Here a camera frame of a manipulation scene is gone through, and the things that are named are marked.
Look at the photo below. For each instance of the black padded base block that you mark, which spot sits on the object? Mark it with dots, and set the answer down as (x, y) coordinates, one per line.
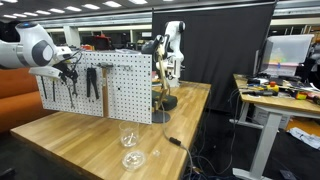
(170, 100)

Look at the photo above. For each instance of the ceiling light panel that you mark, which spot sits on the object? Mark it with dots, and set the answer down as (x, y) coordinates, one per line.
(90, 6)
(112, 4)
(138, 1)

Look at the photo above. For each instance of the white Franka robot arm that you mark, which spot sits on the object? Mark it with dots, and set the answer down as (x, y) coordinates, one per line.
(30, 46)

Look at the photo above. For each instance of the white metal pegboard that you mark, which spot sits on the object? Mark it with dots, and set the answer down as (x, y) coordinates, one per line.
(133, 96)

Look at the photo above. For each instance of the orange sofa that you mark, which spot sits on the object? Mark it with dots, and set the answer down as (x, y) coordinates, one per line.
(18, 100)

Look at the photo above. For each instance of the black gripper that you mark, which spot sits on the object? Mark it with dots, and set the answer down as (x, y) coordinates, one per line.
(64, 71)

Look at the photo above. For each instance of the white papers on floor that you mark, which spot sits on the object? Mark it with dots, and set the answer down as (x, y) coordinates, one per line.
(305, 137)

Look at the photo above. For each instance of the wooden lamp stand black head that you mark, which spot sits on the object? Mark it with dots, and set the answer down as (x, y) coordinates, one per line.
(162, 73)

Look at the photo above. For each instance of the white box under desk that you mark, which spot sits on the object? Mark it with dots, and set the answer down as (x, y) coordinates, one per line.
(263, 116)

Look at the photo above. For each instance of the small steel combination wrench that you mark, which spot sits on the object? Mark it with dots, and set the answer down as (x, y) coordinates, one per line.
(70, 98)

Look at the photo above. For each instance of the black computer monitor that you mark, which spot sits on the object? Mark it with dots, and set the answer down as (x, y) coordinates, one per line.
(265, 56)

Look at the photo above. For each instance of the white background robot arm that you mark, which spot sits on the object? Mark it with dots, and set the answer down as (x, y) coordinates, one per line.
(174, 40)

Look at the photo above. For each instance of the black pliers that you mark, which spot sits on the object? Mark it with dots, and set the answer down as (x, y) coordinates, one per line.
(92, 80)

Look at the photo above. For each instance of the red toolbox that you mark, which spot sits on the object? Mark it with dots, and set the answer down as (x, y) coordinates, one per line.
(98, 42)

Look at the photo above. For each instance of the papers atop pegboard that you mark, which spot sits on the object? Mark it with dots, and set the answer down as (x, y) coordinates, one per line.
(127, 51)

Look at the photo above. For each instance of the large steel combination wrench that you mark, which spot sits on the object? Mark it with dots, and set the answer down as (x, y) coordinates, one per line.
(74, 90)

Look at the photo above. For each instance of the wooden side desk white legs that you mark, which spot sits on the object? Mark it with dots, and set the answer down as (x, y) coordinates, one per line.
(276, 103)

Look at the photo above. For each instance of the metal double pegboard hook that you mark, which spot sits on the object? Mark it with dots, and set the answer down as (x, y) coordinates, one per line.
(122, 66)

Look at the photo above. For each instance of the black curtain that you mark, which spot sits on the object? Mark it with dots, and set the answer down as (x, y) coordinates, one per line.
(216, 56)

